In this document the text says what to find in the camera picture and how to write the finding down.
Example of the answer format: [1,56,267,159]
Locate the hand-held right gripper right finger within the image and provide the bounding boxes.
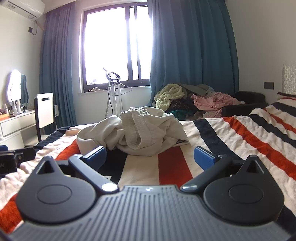
[180,146,265,193]

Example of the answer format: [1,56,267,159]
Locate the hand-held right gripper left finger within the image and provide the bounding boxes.
[36,146,119,194]

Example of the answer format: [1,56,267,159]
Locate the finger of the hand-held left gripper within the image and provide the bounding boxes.
[15,147,36,163]

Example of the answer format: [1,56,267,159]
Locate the cream sweatpants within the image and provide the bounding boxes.
[76,107,189,156]

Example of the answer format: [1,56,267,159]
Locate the white vanity desk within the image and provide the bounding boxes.
[0,109,37,142]

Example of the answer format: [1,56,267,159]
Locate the striped blanket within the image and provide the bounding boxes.
[0,97,296,234]

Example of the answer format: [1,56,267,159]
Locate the row of cosmetic bottles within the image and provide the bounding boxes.
[0,101,31,116]

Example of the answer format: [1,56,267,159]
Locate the white backed chair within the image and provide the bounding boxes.
[34,93,57,142]

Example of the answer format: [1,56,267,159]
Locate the teal garment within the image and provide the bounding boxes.
[168,109,195,121]

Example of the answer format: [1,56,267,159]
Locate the pink garment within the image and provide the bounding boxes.
[193,91,245,118]

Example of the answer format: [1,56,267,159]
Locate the dark patterned garment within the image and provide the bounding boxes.
[166,98,197,112]

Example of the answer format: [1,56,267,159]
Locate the lit vanity mirror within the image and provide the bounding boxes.
[6,70,29,103]

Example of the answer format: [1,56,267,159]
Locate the olive garment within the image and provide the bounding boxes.
[180,83,210,95]

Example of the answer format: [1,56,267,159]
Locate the yellow knit blanket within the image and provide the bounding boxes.
[154,83,185,112]

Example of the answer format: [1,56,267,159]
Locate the dark sofa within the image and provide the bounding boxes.
[221,91,269,117]

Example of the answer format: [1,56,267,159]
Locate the striped pillow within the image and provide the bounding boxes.
[277,91,296,101]

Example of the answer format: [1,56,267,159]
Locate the dark framed window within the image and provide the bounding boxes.
[81,5,153,93]

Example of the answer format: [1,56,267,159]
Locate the white padded headboard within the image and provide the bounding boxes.
[282,64,296,94]

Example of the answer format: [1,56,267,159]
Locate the white air conditioner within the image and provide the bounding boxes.
[0,0,45,18]

